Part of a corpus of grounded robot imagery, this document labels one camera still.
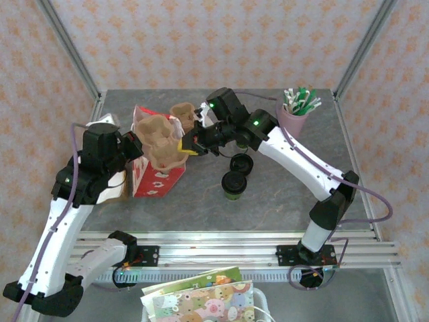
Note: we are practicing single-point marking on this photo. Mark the red white printed paper bag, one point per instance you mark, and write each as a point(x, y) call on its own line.
point(154, 182)

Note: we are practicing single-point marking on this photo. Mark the green cup with black lid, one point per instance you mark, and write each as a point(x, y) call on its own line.
point(234, 182)

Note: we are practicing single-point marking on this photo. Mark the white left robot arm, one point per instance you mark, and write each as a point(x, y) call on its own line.
point(57, 241)

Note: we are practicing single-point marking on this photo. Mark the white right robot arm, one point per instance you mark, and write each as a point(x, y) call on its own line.
point(301, 161)

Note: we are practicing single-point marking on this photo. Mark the brown pulp cup carrier stack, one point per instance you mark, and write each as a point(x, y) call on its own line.
point(182, 112)

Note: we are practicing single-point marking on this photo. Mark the black cup lid stack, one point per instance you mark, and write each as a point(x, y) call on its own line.
point(241, 164)

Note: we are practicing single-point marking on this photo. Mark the pink straw holder cup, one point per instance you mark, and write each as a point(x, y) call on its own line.
point(291, 124)

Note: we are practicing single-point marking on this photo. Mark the green white wrapped straw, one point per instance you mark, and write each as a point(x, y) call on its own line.
point(312, 94)
point(302, 90)
point(287, 92)
point(316, 100)

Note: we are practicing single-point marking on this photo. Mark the aluminium side rail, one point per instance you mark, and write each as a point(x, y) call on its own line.
point(355, 161)
point(97, 110)

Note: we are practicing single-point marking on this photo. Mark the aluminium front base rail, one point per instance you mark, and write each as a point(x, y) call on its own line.
point(218, 251)

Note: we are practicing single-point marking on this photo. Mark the aluminium frame post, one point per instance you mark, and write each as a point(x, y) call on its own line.
point(67, 43)
point(365, 43)

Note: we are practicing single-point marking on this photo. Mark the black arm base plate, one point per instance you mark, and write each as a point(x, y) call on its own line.
point(288, 256)
point(149, 256)

